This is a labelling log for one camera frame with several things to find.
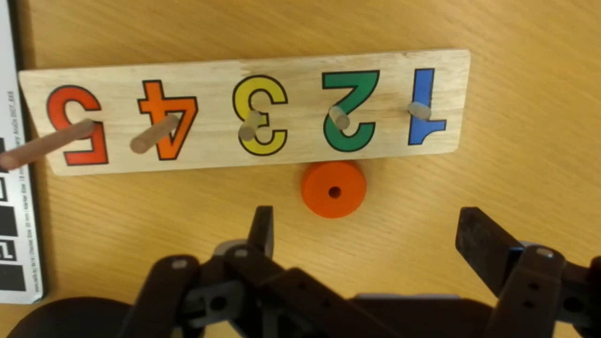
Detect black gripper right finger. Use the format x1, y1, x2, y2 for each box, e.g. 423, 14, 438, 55
455, 207, 528, 297

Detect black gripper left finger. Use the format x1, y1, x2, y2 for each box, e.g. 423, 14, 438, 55
249, 207, 275, 258

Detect orange ring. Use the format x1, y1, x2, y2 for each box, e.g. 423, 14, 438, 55
299, 160, 369, 220

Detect wooden number peg board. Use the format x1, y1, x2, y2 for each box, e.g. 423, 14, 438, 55
18, 50, 472, 177

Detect black tape roll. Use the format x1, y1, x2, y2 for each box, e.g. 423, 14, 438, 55
8, 297, 130, 338

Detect checkered marker calibration board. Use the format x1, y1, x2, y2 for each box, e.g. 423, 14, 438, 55
0, 0, 46, 305

